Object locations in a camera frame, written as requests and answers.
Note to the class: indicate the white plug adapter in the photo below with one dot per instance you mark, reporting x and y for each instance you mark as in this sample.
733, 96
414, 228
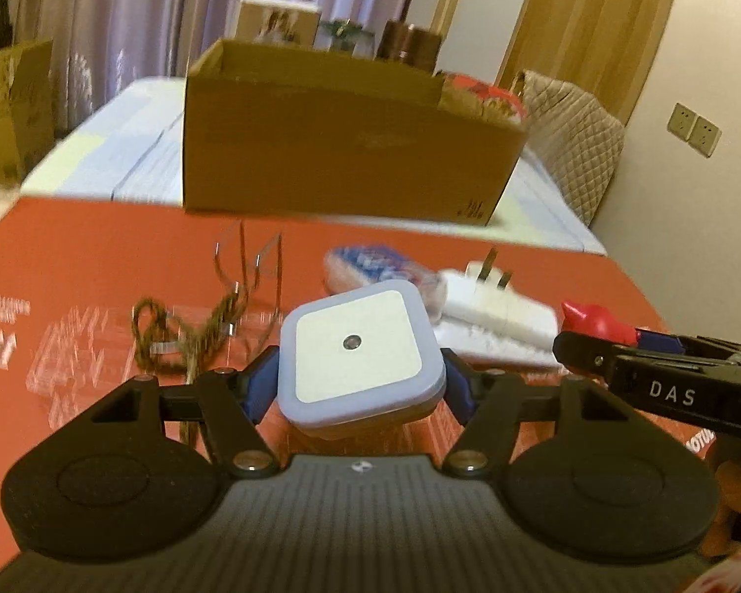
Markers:
482, 296

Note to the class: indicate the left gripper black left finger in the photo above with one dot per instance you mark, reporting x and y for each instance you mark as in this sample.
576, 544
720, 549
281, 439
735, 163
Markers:
226, 405

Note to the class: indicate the wall socket plates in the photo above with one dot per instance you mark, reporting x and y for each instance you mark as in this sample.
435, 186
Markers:
702, 135

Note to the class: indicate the side cardboard box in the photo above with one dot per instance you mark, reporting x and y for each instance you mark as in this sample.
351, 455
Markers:
26, 112

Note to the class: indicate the red cartoon figurine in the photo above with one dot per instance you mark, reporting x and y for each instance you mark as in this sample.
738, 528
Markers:
597, 322

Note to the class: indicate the beige quilted chair cover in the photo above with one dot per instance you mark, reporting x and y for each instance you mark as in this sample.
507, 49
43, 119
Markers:
573, 137

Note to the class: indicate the white remote control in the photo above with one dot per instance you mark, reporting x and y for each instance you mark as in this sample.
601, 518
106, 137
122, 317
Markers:
477, 346

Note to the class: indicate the red Motul mat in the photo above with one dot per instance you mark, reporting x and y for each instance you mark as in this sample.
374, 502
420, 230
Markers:
71, 272

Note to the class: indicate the wooden strips on wall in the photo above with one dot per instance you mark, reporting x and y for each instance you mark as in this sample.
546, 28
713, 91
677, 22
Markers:
442, 17

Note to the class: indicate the open brown cardboard box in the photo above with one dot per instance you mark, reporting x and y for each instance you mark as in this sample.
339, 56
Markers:
274, 129

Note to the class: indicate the checkered blue tablecloth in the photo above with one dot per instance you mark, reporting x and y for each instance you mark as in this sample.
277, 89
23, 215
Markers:
131, 151

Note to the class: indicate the brown metal canister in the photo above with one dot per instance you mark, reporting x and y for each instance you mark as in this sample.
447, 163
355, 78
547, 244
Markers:
410, 45

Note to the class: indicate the square blue night light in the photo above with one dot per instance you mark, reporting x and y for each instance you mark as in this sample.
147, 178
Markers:
358, 360

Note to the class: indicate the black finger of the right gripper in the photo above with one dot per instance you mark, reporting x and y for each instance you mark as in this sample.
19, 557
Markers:
589, 356
652, 341

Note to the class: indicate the right hand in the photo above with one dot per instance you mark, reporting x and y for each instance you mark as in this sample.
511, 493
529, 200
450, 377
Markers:
724, 456

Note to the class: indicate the white product box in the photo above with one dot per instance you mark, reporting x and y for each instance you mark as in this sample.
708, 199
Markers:
293, 22

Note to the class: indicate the red beef rice meal box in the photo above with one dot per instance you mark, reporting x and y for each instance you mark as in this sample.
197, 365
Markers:
488, 95

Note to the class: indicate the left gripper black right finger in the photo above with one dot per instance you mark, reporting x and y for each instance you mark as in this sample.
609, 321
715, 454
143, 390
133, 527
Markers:
491, 406

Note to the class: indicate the clear plastic box blue label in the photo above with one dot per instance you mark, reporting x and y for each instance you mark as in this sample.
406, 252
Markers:
357, 266

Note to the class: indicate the glass jar green lid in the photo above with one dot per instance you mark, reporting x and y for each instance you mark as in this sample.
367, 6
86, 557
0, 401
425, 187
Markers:
345, 37

